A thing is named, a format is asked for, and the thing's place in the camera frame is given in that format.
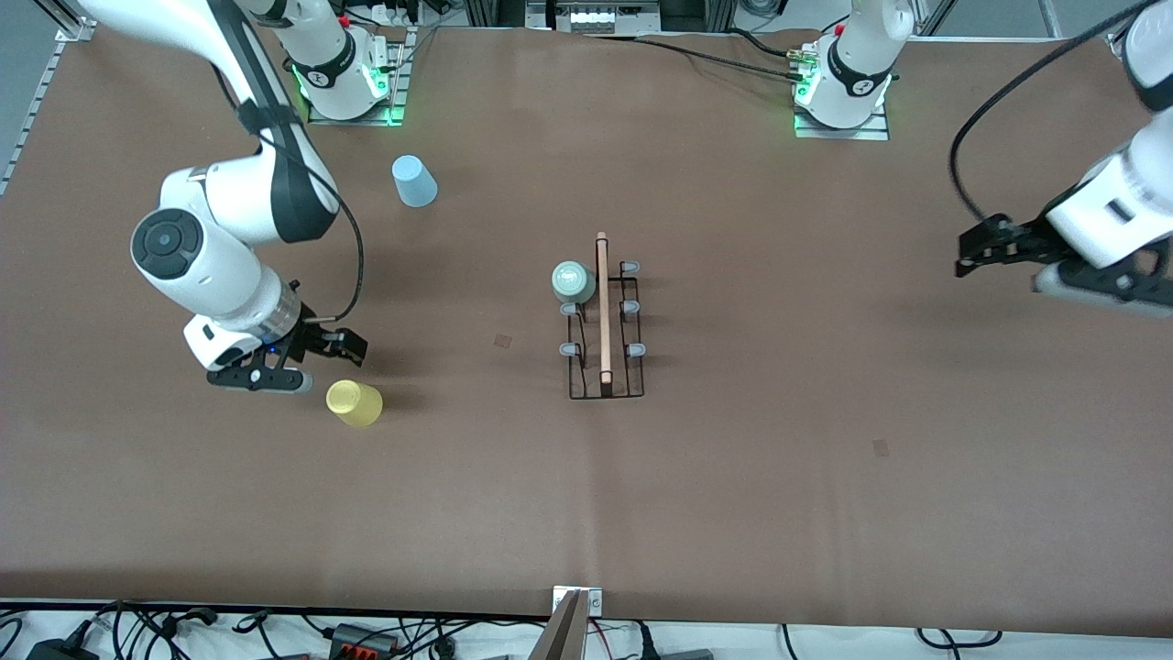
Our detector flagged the black power adapter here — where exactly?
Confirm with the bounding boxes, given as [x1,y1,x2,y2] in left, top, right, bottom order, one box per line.
[26,637,100,660]

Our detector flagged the brown paper table cover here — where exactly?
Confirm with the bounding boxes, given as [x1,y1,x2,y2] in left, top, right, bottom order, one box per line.
[0,18,1173,638]

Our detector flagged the grey power strip box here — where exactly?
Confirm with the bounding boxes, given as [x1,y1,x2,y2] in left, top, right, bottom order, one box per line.
[527,0,663,36]

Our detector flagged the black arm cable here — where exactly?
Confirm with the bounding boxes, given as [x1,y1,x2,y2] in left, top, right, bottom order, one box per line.
[257,110,366,324]
[949,0,1156,226]

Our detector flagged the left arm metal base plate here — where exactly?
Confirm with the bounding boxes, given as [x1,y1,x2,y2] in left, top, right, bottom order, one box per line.
[794,101,890,141]

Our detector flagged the black connector box orange clips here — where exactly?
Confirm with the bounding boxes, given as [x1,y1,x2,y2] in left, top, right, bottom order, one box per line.
[330,623,400,660]

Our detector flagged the black wire cup holder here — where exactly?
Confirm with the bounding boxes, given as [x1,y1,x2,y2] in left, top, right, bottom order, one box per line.
[557,231,647,402]

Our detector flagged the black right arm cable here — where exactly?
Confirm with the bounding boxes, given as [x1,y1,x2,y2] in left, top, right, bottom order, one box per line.
[257,110,366,324]

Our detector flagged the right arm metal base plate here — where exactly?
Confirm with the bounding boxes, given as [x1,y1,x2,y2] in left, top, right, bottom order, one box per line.
[307,27,409,127]

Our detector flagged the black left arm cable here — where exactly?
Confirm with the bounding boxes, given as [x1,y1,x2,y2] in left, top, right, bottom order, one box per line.
[949,0,1156,226]

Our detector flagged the yellow plastic cup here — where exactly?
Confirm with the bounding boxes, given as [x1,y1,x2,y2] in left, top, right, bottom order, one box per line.
[325,379,384,428]

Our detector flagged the tangled black cable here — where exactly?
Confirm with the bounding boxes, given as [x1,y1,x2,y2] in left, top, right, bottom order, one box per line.
[96,600,221,660]

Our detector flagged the light blue plastic cup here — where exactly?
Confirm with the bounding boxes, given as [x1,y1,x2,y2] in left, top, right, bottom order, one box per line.
[391,154,439,209]

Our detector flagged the aluminium camera mount bar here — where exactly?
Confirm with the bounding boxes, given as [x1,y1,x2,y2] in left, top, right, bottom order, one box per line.
[530,587,604,660]

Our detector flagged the pale green plastic cup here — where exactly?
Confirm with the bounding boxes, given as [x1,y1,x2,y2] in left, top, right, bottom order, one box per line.
[551,260,597,305]

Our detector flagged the thick black power cable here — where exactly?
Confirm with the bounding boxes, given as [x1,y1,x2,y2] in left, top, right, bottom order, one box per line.
[729,27,807,61]
[632,35,807,83]

